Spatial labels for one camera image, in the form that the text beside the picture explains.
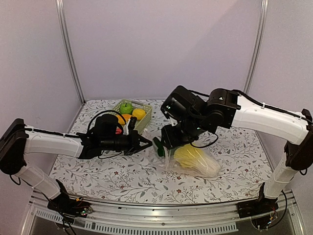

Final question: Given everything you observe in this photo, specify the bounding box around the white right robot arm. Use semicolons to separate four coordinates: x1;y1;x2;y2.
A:
161;85;313;218

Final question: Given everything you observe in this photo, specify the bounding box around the left aluminium frame post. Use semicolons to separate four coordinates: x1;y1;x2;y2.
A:
55;0;86;104

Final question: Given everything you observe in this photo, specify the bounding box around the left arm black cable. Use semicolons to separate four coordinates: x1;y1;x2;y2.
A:
87;110;120;134

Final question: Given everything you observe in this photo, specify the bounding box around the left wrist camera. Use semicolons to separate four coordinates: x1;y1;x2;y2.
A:
123;116;137;135

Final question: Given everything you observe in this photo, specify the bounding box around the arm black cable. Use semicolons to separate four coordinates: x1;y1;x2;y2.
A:
234;90;313;123
87;110;120;134

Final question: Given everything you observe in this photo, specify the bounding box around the red toy food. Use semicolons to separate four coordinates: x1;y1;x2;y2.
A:
115;127;124;134

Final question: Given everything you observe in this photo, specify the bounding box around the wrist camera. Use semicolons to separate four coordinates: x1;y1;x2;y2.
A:
161;106;176;126
123;116;137;135

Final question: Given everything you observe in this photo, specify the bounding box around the green toy leaf vegetable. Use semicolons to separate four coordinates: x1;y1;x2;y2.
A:
153;137;165;157

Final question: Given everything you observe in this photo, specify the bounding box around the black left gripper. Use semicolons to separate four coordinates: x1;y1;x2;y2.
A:
101;130;152;156

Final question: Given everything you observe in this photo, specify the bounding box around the pale green plastic basket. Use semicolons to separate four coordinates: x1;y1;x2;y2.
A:
113;99;153;134

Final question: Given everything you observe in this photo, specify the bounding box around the aluminium frame post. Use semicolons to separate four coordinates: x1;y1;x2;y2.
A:
244;0;269;94
55;0;86;104

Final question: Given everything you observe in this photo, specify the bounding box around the floral patterned table mat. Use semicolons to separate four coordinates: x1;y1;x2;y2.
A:
47;98;278;204

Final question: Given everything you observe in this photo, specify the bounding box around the right aluminium frame post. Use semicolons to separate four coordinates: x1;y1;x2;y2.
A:
244;0;269;94

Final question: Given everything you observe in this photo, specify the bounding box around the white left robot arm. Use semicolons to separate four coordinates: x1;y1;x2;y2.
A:
0;110;152;217

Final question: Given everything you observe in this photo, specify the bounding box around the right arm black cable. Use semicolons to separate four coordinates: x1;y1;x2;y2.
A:
234;90;313;123

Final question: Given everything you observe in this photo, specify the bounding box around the clear zip top bag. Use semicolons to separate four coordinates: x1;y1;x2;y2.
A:
143;129;221;178

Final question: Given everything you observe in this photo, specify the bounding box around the green toy apple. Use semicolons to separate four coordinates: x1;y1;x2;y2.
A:
119;103;133;115

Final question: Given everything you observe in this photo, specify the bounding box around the orange yellow toy mango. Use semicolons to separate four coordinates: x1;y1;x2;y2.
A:
115;114;132;125

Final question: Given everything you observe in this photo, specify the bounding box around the yellow toy lemon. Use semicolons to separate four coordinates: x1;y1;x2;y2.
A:
132;108;146;120

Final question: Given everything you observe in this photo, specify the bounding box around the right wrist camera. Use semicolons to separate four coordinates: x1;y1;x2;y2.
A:
161;106;176;126

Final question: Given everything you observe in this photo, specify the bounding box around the toy napa cabbage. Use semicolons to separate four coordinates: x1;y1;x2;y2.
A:
173;144;221;178

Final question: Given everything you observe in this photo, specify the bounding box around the front aluminium rail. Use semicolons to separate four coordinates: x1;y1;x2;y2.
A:
22;191;306;235

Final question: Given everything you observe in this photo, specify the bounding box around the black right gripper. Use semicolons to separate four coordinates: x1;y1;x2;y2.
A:
160;114;207;150

